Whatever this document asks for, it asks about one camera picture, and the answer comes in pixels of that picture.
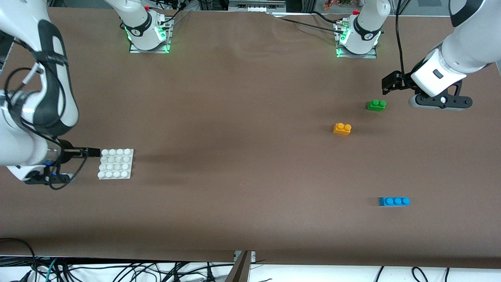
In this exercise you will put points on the brown table cover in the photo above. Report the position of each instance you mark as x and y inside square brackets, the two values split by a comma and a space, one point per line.
[235, 98]

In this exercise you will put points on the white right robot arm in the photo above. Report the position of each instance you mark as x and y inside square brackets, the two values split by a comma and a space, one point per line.
[15, 145]

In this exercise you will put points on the white studded base plate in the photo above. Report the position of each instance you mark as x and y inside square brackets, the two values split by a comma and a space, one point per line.
[115, 164]

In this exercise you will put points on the aluminium frame profile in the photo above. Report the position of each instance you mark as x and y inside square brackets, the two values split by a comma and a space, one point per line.
[240, 270]

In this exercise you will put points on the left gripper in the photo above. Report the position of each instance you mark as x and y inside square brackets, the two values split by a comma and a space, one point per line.
[400, 80]

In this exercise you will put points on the yellow two-stud block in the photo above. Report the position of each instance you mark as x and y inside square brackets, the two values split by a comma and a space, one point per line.
[341, 130]

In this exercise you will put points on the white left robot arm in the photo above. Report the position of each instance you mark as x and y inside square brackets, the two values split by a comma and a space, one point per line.
[469, 43]

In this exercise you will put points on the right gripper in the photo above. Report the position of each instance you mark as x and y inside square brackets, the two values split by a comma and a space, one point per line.
[69, 153]

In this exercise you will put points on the aluminium frame rail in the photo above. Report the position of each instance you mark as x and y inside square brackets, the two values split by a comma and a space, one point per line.
[254, 7]

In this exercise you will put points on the blue three-stud block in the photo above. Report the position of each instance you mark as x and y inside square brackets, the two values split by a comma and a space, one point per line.
[393, 202]

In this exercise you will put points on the orange background object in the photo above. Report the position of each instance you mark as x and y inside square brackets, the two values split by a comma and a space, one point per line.
[332, 4]

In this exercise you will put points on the green two-stud block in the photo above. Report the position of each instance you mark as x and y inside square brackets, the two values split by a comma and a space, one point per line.
[375, 106]

